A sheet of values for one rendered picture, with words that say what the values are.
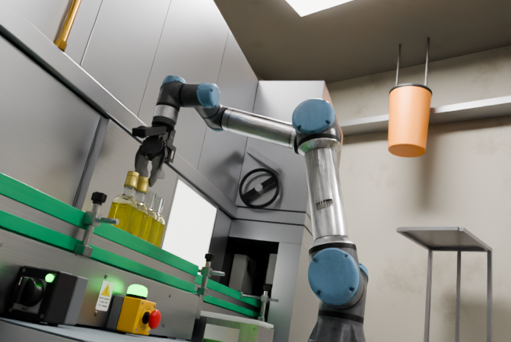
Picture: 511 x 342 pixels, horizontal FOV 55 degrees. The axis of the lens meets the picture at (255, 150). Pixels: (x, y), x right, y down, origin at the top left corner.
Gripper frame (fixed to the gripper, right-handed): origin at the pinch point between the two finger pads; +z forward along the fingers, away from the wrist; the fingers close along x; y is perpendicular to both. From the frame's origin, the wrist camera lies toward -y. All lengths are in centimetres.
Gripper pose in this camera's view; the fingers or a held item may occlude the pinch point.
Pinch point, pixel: (144, 181)
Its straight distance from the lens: 148.0
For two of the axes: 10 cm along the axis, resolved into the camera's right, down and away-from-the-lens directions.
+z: -1.7, 9.2, -3.6
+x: -9.3, -0.4, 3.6
